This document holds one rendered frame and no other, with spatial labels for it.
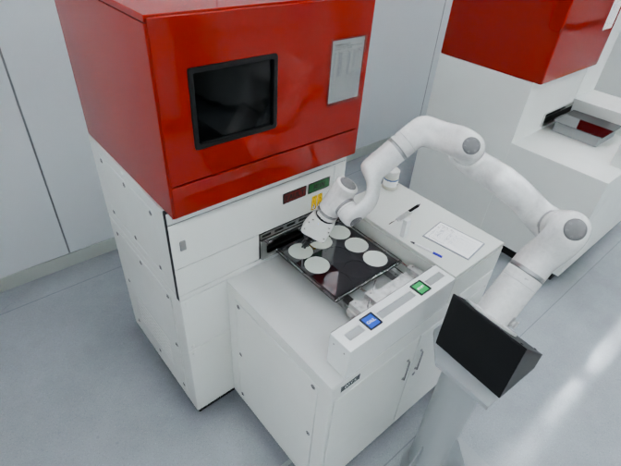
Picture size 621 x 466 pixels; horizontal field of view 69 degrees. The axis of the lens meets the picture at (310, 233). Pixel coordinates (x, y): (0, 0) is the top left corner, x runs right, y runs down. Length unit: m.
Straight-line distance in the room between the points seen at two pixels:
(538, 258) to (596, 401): 1.53
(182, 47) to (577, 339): 2.76
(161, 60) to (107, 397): 1.79
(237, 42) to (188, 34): 0.15
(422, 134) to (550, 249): 0.53
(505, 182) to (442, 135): 0.25
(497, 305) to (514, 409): 1.22
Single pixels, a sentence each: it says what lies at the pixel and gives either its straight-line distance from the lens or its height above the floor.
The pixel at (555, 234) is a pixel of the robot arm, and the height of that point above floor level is 1.30.
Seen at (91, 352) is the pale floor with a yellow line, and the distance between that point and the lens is 2.79.
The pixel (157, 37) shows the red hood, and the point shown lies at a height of 1.76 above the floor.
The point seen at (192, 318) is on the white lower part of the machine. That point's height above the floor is 0.70.
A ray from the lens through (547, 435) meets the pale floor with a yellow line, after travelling 2.71.
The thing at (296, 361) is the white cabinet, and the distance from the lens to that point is 1.62.
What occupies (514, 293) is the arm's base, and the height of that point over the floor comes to 1.10.
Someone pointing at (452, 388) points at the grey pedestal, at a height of 0.66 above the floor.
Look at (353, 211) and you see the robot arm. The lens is 1.50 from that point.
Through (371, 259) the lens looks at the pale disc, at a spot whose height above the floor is 0.90.
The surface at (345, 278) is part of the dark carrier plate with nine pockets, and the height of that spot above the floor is 0.90.
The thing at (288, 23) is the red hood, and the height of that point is 1.76.
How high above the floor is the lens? 2.07
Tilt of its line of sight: 37 degrees down
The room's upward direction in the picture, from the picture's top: 5 degrees clockwise
